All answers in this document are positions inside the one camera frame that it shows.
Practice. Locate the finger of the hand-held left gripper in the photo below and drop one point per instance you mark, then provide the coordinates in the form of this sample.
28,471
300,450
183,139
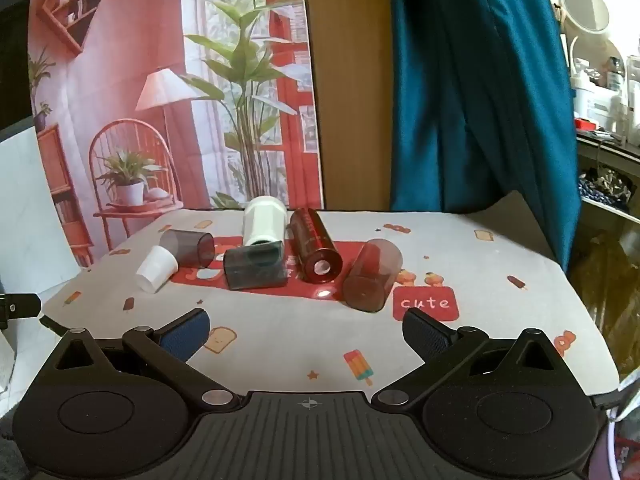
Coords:
22,306

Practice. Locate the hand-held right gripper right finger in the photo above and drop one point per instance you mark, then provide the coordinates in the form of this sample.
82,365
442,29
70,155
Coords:
425,335

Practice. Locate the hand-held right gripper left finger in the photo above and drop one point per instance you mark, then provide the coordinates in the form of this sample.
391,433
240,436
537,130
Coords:
186,334

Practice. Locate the small white cup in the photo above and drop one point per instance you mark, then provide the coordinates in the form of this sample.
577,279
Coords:
156,269

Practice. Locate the brown translucent cup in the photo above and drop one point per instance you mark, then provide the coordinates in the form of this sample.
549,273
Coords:
372,275

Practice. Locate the round dark grey translucent cup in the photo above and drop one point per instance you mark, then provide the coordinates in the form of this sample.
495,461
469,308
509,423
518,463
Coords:
186,246

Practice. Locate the square dark grey translucent cup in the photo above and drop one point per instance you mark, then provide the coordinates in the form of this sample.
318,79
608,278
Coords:
252,272

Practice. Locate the tall white cup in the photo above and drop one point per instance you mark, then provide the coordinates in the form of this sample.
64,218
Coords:
263,220

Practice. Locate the red translucent cup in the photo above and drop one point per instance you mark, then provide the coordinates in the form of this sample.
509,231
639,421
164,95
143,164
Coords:
312,240

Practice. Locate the white board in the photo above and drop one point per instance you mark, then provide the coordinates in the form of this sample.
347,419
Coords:
30,210

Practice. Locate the printed tablecloth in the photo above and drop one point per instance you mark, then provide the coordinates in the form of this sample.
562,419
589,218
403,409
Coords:
310,340

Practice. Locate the dark patterned cloth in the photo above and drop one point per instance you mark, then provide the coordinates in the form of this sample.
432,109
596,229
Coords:
605,185

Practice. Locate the teal curtain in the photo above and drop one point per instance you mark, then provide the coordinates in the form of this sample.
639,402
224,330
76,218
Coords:
480,85

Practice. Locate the wooden panel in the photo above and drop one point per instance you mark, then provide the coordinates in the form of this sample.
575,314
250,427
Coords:
350,85

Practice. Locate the small red box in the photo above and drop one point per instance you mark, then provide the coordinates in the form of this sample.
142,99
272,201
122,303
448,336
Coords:
586,124

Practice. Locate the cluttered shelf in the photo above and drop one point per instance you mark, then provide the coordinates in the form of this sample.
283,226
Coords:
607,135

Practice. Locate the white pump bottle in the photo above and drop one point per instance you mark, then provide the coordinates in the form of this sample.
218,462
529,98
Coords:
582,92

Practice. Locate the round white mirror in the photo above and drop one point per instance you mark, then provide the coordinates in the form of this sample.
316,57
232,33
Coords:
586,7

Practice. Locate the printed wall tapestry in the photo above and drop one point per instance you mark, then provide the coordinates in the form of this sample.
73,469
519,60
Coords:
165,85

